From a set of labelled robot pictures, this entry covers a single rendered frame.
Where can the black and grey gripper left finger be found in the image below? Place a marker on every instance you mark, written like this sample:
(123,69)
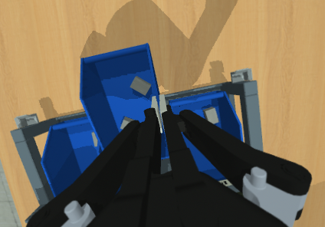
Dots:
(80,202)

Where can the grey metal shelf rack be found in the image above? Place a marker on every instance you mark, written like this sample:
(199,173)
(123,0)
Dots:
(241,84)

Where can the blue bin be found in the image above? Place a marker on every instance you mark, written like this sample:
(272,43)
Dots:
(68,151)
(228,121)
(105,91)

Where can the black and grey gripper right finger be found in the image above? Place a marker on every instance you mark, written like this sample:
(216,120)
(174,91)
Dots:
(277,185)

